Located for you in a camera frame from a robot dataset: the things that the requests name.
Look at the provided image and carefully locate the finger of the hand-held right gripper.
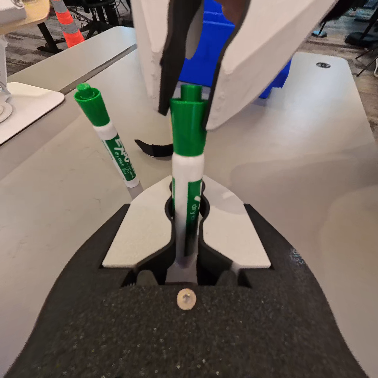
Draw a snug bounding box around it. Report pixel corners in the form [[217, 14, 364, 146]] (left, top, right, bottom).
[[202, 0, 339, 131], [131, 0, 205, 116]]

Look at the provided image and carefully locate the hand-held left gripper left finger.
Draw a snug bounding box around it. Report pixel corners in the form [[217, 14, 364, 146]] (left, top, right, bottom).
[[102, 176, 177, 279]]

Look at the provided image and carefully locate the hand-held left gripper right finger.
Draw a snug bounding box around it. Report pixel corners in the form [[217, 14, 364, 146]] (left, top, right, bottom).
[[198, 176, 271, 281]]

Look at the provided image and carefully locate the black hook-and-loop strap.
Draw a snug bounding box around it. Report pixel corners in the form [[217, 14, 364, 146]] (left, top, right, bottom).
[[134, 139, 173, 160]]

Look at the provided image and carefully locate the green dry erase marker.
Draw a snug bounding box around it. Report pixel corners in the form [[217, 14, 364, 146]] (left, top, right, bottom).
[[170, 84, 207, 268], [74, 83, 140, 188]]

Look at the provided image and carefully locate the grey desk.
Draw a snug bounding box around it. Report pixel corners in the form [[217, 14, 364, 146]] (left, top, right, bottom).
[[0, 26, 378, 378]]

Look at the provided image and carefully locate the blue plastic bin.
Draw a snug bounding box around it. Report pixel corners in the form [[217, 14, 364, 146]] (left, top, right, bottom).
[[180, 0, 293, 99]]

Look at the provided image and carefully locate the orange traffic cone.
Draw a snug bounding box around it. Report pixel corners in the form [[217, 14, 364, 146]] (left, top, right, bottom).
[[52, 0, 85, 48]]

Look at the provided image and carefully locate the wooden white book stand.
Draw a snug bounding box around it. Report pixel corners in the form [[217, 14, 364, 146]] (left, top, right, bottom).
[[0, 0, 65, 145]]

